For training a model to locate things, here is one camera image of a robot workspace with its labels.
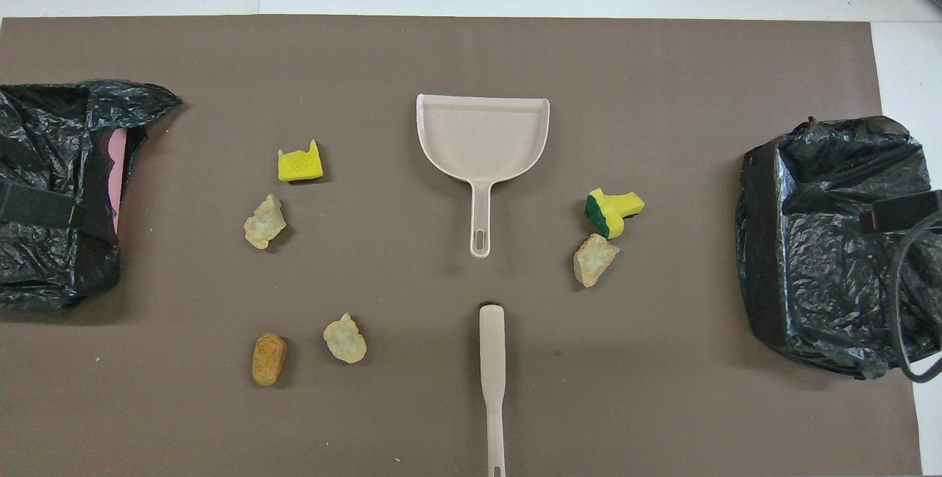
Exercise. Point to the pale yellowish rock chunk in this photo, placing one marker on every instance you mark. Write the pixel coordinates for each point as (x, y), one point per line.
(344, 341)
(593, 260)
(263, 225)

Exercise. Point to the plain yellow sponge piece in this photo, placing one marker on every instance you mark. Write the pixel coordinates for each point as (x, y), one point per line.
(298, 166)

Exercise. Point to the brown oval rock chunk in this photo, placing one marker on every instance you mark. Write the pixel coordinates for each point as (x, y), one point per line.
(268, 359)

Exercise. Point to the beige plastic dustpan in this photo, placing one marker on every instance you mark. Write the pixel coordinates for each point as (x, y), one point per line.
(478, 138)

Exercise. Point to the beige hand brush black bristles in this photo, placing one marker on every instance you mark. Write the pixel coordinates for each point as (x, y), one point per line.
(492, 359)

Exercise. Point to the black bag bin pink inside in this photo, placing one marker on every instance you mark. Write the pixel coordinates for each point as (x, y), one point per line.
(44, 124)

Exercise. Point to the black bag lined bin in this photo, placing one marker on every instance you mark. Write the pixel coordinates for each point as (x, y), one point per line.
(817, 241)

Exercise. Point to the yellow and green sponge piece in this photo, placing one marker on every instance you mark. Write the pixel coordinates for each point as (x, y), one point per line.
(624, 205)

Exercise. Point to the brown table mat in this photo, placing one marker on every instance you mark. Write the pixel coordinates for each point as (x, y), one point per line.
(662, 389)

